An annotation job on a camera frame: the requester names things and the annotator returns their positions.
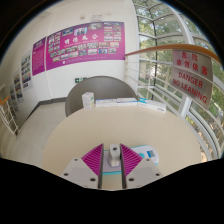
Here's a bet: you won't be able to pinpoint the large magenta photo poster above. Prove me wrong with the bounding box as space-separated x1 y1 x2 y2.
44 21 126 72

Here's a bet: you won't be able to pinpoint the small white stair railing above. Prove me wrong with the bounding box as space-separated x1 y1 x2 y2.
0 95 20 137

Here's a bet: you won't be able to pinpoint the narrow magenta text poster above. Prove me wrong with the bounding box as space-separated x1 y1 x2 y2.
31 37 47 77

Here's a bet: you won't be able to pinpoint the white photo display board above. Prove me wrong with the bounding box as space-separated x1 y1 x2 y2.
8 84 18 112
13 69 25 103
20 51 34 91

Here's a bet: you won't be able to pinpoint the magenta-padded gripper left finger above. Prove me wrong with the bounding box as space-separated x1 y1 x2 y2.
60 143 105 190

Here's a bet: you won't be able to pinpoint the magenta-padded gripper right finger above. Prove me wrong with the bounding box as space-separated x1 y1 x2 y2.
119 143 163 190

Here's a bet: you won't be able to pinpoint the small upright white green box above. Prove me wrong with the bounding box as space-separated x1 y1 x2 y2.
81 91 95 111

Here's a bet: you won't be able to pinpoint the grey sign with red letters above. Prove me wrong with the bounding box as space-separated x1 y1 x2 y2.
169 67 214 110

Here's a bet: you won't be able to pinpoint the long flat white blue box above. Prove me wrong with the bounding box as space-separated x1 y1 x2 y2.
137 97 167 113

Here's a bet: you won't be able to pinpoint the large glass window wall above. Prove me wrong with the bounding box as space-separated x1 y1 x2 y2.
131 0 224 161

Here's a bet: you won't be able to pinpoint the white railing with wooden handrail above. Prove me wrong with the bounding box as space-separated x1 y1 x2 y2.
124 43 224 162

